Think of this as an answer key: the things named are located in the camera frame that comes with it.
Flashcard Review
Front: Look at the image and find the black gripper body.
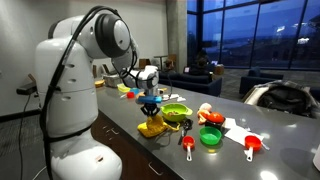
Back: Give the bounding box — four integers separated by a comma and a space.
145, 103, 158, 113

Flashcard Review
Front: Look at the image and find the yellow crocheted cloth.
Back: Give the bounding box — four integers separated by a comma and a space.
136, 114, 182, 139

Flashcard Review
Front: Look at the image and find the white folded paper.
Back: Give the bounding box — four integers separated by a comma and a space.
162, 93, 181, 102

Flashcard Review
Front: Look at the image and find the blue plastic lid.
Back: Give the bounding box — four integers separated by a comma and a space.
129, 87, 142, 96

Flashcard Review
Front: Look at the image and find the lime green mixing bowl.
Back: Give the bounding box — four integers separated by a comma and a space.
160, 102, 194, 123

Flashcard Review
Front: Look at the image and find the lime green plastic container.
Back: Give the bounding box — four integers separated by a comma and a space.
116, 83, 132, 94

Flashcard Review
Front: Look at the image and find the dark blue sofa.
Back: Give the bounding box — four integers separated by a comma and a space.
158, 70, 224, 98

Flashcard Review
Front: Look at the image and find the metal pot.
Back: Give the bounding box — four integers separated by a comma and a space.
102, 73, 123, 89

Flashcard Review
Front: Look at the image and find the orange measuring cup with beans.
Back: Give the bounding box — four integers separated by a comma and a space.
181, 135, 197, 163

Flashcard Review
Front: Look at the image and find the brown wooden counter cabinet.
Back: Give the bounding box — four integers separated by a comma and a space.
90, 111, 183, 180

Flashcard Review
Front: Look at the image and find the yellow round bowl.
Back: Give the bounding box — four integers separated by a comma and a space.
94, 79, 106, 89

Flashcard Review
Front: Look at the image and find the small green bowl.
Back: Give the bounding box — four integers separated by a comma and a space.
198, 126, 223, 147

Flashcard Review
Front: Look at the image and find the orange toy tomato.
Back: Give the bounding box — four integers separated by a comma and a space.
206, 111, 226, 124

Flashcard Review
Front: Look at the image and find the seated person dark silhouette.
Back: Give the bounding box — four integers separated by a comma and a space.
189, 49, 215, 76

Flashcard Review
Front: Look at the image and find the wooden box side table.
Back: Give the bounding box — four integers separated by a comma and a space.
214, 64, 225, 76

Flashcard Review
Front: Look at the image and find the white paper napkin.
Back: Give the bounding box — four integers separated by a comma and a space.
222, 117, 271, 151

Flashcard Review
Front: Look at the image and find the red measuring cup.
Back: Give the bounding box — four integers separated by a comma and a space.
244, 134, 263, 163

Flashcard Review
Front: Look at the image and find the dark blue armchair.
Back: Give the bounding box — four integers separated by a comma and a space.
238, 66, 285, 96

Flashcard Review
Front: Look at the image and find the black mounted box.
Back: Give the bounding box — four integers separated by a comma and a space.
16, 81, 38, 97

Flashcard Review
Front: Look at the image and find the dark grey backpack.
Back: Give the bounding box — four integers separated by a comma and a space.
257, 85, 315, 116

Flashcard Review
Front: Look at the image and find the blue wrist camera housing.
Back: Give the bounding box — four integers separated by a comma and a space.
137, 95, 163, 105

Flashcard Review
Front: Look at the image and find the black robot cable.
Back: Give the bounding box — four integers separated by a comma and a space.
39, 4, 140, 180

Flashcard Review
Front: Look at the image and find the thin black power cord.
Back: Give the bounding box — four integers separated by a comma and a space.
17, 94, 33, 180

